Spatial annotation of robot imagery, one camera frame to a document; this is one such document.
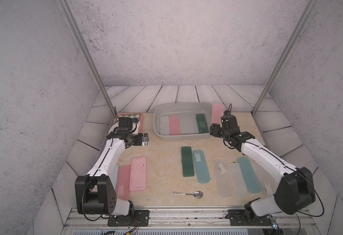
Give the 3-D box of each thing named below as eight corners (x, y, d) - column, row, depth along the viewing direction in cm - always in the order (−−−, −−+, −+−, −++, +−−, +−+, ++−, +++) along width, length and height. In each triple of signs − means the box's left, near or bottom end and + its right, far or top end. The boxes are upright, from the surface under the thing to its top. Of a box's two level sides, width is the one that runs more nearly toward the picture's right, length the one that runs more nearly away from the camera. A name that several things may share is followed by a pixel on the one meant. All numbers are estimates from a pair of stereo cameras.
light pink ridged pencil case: (129, 192, 84) (128, 190, 81) (132, 159, 97) (131, 157, 95) (146, 190, 84) (145, 188, 82) (146, 158, 98) (145, 155, 95)
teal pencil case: (249, 194, 82) (251, 192, 80) (235, 159, 96) (236, 157, 94) (261, 192, 83) (263, 190, 80) (245, 158, 97) (247, 156, 94)
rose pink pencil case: (116, 202, 80) (114, 201, 78) (118, 167, 93) (117, 165, 92) (129, 199, 81) (128, 198, 79) (130, 165, 94) (130, 163, 92)
